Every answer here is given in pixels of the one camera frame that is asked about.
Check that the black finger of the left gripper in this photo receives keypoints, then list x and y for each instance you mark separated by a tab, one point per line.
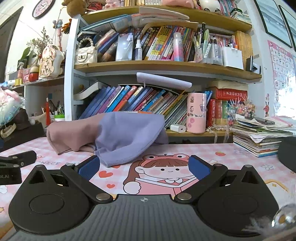
10	167

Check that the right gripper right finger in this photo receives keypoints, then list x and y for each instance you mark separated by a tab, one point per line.
207	175

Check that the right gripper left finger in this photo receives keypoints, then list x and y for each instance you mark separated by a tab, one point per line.
79	176

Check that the pink and purple sweater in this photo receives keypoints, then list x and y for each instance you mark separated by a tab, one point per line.
116	137

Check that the pink cartoon desk mat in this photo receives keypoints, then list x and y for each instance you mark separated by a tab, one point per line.
160	170

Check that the white charger block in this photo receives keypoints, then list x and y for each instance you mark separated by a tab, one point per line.
178	128

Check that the pink cartoon cup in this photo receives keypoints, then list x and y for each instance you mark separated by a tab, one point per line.
196	113

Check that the stack of papers and books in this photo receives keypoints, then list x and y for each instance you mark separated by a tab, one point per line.
262	136

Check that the colourful flower ornament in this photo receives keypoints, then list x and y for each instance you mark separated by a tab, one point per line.
241	106

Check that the red thick dictionary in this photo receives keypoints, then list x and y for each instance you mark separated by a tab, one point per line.
228	94

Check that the wooden bookshelf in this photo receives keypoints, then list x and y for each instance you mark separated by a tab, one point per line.
78	74

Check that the white pen holder box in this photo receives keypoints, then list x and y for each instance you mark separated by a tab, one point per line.
232	57

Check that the white quilted handbag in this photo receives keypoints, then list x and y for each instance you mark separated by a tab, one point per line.
86	52

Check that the pink blue gradient bottle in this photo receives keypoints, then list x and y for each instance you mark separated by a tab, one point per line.
178	47

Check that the round wall clock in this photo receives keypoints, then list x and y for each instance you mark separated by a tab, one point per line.
41	8

